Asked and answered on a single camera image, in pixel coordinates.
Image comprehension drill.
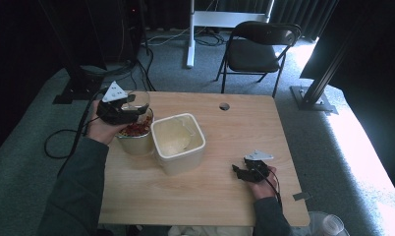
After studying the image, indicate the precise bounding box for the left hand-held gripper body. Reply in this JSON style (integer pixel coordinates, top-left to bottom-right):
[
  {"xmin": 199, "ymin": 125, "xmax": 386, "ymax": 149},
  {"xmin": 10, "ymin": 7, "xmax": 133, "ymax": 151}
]
[{"xmin": 96, "ymin": 81, "xmax": 135, "ymax": 126}]

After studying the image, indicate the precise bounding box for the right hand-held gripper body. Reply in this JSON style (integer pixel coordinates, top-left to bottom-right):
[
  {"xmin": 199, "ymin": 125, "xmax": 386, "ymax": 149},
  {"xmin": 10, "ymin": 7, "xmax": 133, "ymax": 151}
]
[{"xmin": 244, "ymin": 149, "xmax": 274, "ymax": 183}]

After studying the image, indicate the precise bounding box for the glass jar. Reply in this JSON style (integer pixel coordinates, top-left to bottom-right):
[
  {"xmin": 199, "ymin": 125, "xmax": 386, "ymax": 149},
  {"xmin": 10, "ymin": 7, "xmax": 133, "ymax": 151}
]
[{"xmin": 115, "ymin": 107, "xmax": 155, "ymax": 155}]

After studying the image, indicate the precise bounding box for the white square bin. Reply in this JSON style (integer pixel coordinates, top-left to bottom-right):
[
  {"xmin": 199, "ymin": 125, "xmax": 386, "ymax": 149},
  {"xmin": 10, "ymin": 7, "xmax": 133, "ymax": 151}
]
[{"xmin": 150, "ymin": 112, "xmax": 206, "ymax": 176}]

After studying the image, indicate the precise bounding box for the person's right hand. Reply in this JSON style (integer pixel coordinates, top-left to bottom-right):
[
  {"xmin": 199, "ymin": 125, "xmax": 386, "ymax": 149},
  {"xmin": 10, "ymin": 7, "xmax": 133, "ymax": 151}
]
[{"xmin": 248, "ymin": 166, "xmax": 278, "ymax": 201}]

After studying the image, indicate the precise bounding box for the person's left hand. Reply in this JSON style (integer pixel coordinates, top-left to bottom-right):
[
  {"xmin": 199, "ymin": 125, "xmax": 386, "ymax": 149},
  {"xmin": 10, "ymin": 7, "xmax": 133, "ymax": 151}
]
[{"xmin": 86, "ymin": 99, "xmax": 125, "ymax": 146}]

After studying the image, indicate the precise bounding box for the pile of red dried berries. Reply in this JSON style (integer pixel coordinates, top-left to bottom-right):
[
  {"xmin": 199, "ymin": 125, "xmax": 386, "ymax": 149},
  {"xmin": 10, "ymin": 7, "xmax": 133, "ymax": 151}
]
[{"xmin": 119, "ymin": 114, "xmax": 153, "ymax": 138}]

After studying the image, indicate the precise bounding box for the black metal stand with base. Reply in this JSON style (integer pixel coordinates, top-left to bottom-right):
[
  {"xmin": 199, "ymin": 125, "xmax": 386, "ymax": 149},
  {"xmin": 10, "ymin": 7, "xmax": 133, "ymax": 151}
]
[
  {"xmin": 289, "ymin": 19, "xmax": 367, "ymax": 116},
  {"xmin": 37, "ymin": 0, "xmax": 105, "ymax": 105}
]

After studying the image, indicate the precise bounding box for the grey tape piece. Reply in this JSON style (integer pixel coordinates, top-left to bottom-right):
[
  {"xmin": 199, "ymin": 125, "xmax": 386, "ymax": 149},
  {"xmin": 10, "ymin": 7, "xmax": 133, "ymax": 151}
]
[{"xmin": 292, "ymin": 191, "xmax": 312, "ymax": 202}]

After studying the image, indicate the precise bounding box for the black computer tower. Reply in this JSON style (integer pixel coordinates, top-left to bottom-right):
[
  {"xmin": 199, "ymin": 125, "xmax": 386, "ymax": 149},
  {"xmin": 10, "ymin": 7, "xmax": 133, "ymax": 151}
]
[{"xmin": 120, "ymin": 0, "xmax": 144, "ymax": 63}]

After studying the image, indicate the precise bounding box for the clear plastic cup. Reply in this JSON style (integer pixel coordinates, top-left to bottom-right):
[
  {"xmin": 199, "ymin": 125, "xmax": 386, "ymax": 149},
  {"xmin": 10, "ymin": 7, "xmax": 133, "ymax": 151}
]
[{"xmin": 320, "ymin": 213, "xmax": 347, "ymax": 236}]

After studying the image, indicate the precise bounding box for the black folding chair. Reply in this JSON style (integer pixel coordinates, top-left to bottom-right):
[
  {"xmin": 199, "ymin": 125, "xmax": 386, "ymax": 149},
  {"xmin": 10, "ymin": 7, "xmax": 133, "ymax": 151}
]
[{"xmin": 214, "ymin": 20, "xmax": 303, "ymax": 98}]

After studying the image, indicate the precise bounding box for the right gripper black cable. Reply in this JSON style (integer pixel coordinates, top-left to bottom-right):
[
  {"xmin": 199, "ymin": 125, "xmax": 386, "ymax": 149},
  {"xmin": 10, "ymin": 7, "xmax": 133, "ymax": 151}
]
[{"xmin": 257, "ymin": 166, "xmax": 283, "ymax": 210}]

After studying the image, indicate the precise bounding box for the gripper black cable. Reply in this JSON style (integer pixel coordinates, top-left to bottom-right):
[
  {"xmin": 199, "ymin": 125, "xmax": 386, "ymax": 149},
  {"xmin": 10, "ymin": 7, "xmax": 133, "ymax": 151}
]
[
  {"xmin": 56, "ymin": 88, "xmax": 108, "ymax": 178},
  {"xmin": 257, "ymin": 166, "xmax": 283, "ymax": 210}
]

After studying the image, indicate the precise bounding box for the bundle of black floor cables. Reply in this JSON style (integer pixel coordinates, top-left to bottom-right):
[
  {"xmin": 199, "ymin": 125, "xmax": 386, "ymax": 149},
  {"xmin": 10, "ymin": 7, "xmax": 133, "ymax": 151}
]
[{"xmin": 81, "ymin": 30, "xmax": 228, "ymax": 92}]

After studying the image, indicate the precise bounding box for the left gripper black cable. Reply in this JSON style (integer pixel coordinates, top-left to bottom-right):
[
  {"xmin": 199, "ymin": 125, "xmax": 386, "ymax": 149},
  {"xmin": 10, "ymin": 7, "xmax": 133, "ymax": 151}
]
[{"xmin": 56, "ymin": 88, "xmax": 108, "ymax": 178}]

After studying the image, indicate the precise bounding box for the white floor cable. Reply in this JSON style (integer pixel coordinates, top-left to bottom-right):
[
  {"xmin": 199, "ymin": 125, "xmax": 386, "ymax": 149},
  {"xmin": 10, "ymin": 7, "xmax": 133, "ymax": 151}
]
[{"xmin": 142, "ymin": 28, "xmax": 192, "ymax": 47}]

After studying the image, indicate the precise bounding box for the black looped floor cable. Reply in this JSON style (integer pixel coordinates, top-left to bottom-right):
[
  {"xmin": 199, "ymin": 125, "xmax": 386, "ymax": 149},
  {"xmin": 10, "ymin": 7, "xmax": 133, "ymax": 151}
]
[{"xmin": 43, "ymin": 127, "xmax": 88, "ymax": 160}]

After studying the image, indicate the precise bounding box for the white desk frame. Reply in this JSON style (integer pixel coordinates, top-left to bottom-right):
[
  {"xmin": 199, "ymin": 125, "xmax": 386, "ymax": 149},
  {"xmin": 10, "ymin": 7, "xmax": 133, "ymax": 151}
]
[{"xmin": 185, "ymin": 0, "xmax": 275, "ymax": 69}]

